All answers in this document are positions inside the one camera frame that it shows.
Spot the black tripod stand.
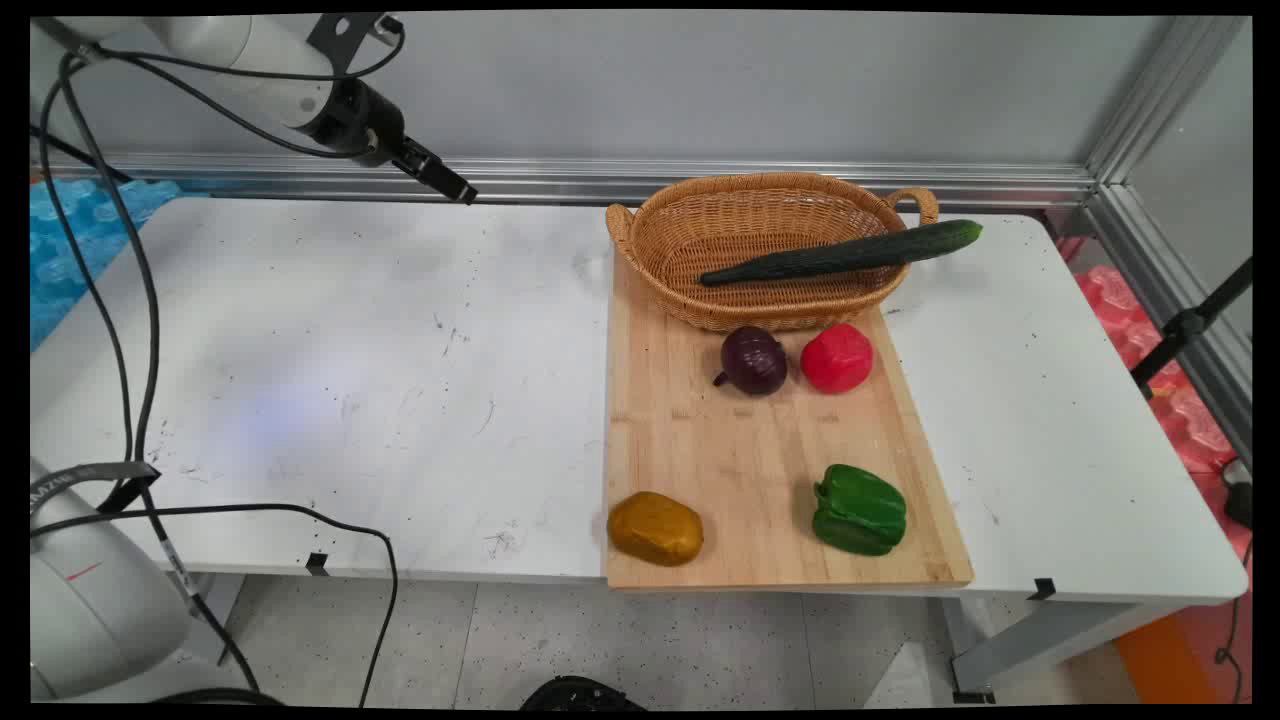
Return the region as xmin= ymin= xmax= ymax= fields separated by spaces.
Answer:
xmin=1130 ymin=257 xmax=1253 ymax=402

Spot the purple onion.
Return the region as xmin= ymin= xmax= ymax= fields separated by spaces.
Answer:
xmin=712 ymin=325 xmax=790 ymax=397

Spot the orange floor panel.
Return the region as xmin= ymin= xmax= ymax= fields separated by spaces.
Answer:
xmin=1112 ymin=598 xmax=1253 ymax=706

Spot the wooden cutting board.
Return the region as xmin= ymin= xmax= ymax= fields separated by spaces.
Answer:
xmin=603 ymin=250 xmax=976 ymax=591

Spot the thick black cable bundle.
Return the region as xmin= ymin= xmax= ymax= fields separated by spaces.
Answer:
xmin=36 ymin=52 xmax=263 ymax=696

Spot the woven wicker basket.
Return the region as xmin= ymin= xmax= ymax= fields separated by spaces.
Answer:
xmin=605 ymin=171 xmax=941 ymax=334

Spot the thin black floor cable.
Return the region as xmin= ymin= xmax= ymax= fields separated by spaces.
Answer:
xmin=1213 ymin=535 xmax=1253 ymax=704

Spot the black round object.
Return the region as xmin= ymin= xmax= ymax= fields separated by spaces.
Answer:
xmin=518 ymin=674 xmax=649 ymax=712

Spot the green bell pepper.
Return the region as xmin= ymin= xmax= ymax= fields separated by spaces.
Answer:
xmin=811 ymin=463 xmax=909 ymax=558

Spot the aluminium frame post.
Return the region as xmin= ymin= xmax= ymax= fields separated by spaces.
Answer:
xmin=1085 ymin=14 xmax=1251 ymax=186

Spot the black camera cable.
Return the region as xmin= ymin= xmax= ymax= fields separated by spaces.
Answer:
xmin=125 ymin=18 xmax=407 ymax=83

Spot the brown potato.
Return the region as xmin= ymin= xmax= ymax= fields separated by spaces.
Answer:
xmin=606 ymin=490 xmax=705 ymax=568

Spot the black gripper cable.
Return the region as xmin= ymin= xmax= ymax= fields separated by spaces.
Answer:
xmin=95 ymin=48 xmax=376 ymax=161

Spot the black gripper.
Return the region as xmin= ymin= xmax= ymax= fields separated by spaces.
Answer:
xmin=298 ymin=78 xmax=479 ymax=206

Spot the red foam mat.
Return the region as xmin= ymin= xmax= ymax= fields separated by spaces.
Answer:
xmin=1055 ymin=234 xmax=1253 ymax=566

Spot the blue foam mat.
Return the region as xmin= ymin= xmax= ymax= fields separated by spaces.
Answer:
xmin=30 ymin=177 xmax=216 ymax=353

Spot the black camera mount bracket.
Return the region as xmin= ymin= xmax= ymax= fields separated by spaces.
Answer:
xmin=305 ymin=12 xmax=406 ymax=76

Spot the grey table leg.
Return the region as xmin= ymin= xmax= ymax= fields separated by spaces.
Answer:
xmin=940 ymin=594 xmax=1196 ymax=705

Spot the grey velcro strap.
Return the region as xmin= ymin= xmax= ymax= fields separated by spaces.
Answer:
xmin=30 ymin=461 xmax=162 ymax=517

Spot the aluminium frame rail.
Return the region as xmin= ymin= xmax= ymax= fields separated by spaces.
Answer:
xmin=1080 ymin=183 xmax=1253 ymax=466
xmin=30 ymin=150 xmax=1101 ymax=212

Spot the dark green cucumber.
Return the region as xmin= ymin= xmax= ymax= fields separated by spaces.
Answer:
xmin=698 ymin=219 xmax=985 ymax=289

